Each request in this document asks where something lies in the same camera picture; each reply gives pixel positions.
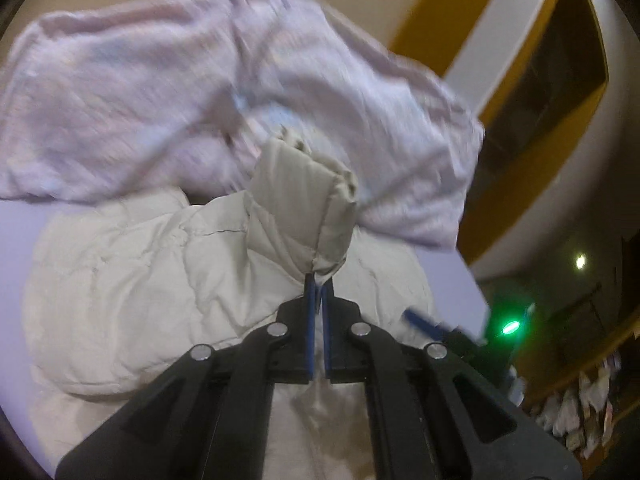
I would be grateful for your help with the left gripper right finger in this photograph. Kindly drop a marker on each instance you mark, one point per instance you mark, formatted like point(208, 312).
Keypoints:
point(431, 415)

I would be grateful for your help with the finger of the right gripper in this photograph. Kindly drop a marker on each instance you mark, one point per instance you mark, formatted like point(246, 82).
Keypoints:
point(423, 325)

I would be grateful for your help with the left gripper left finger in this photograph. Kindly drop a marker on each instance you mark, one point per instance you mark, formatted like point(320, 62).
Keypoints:
point(207, 415)

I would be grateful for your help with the cream puffer jacket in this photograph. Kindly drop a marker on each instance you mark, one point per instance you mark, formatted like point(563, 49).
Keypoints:
point(119, 292)

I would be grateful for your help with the wooden low bookshelf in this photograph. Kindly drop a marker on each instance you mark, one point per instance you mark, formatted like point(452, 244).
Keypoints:
point(587, 407)

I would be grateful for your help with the pale pink floral quilt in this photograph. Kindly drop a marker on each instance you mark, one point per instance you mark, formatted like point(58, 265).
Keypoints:
point(150, 93)

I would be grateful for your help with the wooden wall shelf niche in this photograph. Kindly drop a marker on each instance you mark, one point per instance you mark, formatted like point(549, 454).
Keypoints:
point(534, 72)

